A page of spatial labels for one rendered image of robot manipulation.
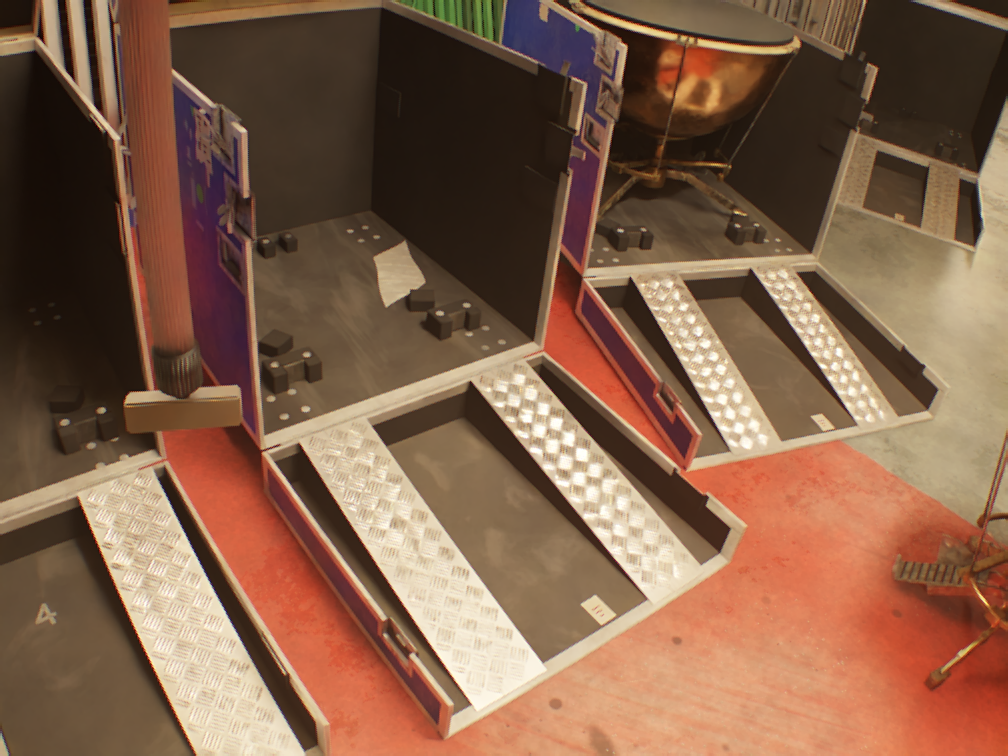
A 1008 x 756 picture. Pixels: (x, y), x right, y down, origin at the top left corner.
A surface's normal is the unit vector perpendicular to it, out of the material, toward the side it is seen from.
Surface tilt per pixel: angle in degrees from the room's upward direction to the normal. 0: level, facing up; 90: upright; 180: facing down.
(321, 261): 0
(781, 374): 1
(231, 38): 90
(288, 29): 90
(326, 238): 0
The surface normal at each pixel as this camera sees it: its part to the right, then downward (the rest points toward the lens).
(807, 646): 0.12, -0.80
